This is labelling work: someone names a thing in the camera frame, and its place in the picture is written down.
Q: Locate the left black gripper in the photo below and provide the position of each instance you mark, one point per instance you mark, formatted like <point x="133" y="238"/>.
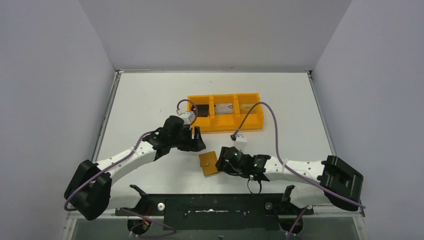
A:
<point x="192" y="139"/>

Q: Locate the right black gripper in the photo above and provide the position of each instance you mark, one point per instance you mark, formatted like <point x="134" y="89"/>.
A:
<point x="223" y="165"/>

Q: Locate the tan leather card holder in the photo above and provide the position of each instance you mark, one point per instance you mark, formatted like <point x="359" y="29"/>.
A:
<point x="207" y="161"/>

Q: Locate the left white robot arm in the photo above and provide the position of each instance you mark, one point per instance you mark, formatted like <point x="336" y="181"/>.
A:
<point x="91" y="192"/>

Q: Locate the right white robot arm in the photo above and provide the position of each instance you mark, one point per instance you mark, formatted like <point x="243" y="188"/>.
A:
<point x="330" y="181"/>

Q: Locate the black credit card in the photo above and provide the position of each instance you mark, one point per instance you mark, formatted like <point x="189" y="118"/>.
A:
<point x="203" y="110"/>

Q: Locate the silver credit card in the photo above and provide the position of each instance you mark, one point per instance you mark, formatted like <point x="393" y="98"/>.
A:
<point x="223" y="108"/>

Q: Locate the orange three-compartment tray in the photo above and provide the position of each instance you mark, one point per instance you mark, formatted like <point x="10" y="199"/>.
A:
<point x="229" y="122"/>

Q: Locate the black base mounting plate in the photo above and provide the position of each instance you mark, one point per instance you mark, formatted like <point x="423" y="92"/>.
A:
<point x="162" y="215"/>

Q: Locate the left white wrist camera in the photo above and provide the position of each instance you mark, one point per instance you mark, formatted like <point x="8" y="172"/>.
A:
<point x="188" y="117"/>

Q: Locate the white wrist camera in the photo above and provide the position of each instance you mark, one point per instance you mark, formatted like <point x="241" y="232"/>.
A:
<point x="239" y="141"/>
<point x="188" y="117"/>

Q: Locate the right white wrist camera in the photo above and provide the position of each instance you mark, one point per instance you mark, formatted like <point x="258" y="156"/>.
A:
<point x="239" y="141"/>

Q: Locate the aluminium frame rail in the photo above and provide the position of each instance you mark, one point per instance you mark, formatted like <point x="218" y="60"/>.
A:
<point x="68" y="229"/>

